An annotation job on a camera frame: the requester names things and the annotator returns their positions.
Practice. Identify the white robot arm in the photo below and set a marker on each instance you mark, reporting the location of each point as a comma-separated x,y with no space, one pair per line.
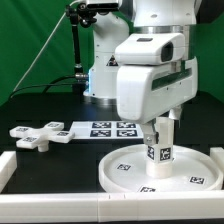
137,17

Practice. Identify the white front barrier rail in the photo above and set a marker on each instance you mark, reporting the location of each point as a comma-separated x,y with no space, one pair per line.
106,207

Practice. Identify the white marker tag sheet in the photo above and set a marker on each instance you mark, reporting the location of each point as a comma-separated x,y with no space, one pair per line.
106,130

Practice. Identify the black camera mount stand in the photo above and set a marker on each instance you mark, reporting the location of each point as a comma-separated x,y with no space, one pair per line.
83,16

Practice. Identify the white round table top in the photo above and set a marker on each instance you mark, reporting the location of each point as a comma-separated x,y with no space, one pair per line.
124,170

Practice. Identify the white left barrier block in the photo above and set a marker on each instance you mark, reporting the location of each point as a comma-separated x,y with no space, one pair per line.
8,164

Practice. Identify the white cross-shaped table base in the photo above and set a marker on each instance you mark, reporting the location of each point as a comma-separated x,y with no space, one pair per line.
30,138

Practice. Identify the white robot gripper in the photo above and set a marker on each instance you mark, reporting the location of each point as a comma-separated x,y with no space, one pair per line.
138,101

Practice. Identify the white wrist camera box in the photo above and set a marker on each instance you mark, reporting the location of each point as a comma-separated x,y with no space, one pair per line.
151,49

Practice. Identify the black rear camera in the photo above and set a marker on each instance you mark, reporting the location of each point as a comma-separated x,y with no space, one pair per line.
103,5

